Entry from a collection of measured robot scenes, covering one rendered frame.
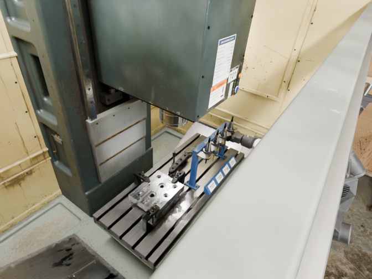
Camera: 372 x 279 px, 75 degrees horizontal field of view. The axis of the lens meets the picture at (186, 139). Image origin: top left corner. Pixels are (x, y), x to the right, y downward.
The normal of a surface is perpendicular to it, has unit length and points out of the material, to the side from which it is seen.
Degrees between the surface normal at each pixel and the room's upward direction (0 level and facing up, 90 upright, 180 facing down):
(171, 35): 90
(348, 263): 0
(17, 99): 90
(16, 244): 0
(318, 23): 90
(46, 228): 0
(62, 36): 90
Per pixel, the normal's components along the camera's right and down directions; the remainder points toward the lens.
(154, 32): -0.57, 0.45
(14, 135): 0.82, 0.38
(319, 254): 0.07, -0.81
